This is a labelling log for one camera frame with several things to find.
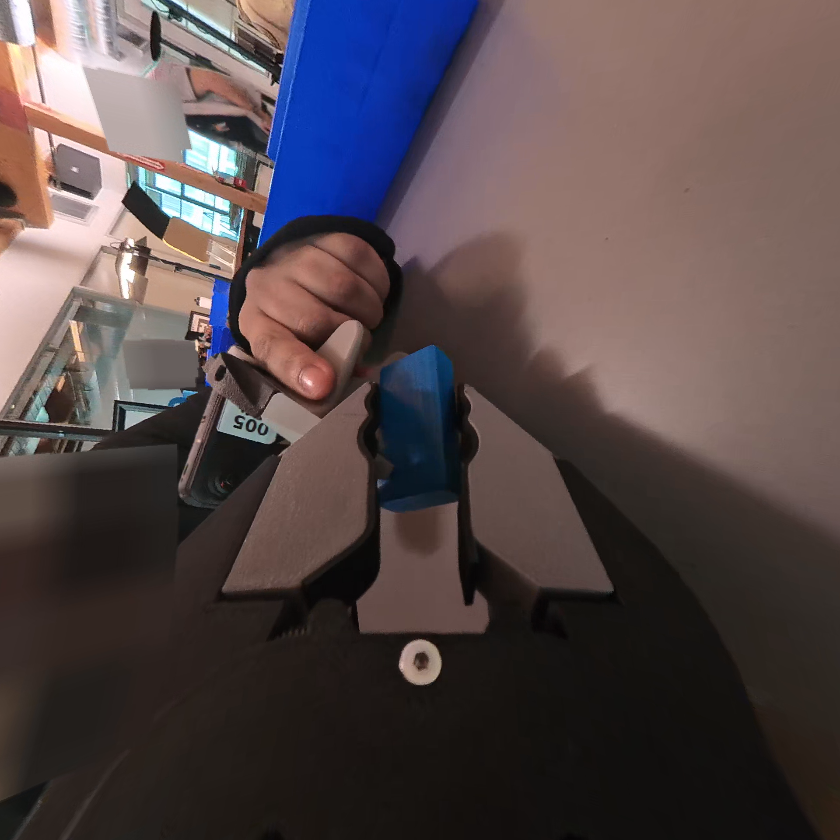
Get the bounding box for black studio light on stand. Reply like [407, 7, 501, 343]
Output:
[112, 180, 214, 277]

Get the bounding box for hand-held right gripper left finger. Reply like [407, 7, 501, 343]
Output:
[222, 384, 382, 599]

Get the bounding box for person's left hand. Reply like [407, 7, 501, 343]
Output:
[238, 231, 393, 401]

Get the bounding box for black wall speaker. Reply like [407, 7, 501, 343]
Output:
[52, 144, 104, 199]

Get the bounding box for wooden post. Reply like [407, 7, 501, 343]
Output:
[23, 101, 271, 215]

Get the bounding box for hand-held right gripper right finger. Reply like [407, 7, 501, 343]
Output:
[456, 385, 616, 606]

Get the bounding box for black floor lamp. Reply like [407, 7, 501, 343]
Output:
[150, 10, 284, 74]

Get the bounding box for person's left forearm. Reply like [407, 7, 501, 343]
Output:
[227, 214, 403, 358]

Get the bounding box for blue plastic bin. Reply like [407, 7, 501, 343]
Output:
[257, 0, 481, 248]

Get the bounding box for long teal block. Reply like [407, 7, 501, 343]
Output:
[377, 345, 460, 514]

